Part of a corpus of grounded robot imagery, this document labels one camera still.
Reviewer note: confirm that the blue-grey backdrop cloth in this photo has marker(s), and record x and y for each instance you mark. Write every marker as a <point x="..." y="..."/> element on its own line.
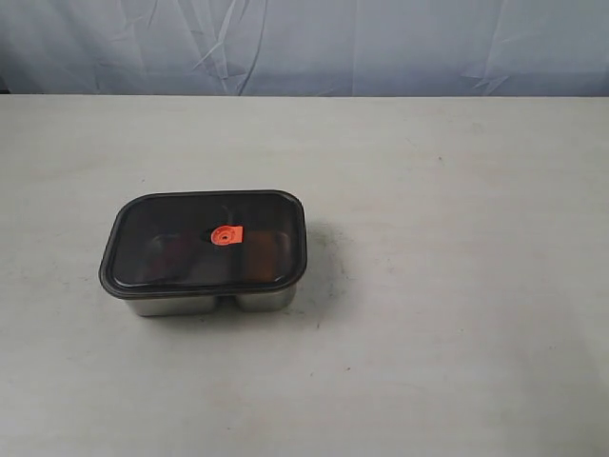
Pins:
<point x="309" y="48"/>

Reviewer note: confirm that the steel two-compartment lunch box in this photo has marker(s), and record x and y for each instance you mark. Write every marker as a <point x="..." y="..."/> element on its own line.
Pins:
<point x="214" y="302"/>

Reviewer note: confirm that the yellow cheese wedge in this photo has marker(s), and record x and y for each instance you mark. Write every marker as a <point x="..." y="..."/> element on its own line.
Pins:
<point x="260" y="257"/>

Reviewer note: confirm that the red sausage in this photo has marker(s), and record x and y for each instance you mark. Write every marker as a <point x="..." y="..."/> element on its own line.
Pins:
<point x="168" y="259"/>

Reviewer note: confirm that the dark translucent lunch box lid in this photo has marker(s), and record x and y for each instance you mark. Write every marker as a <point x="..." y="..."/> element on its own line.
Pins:
<point x="204" y="243"/>

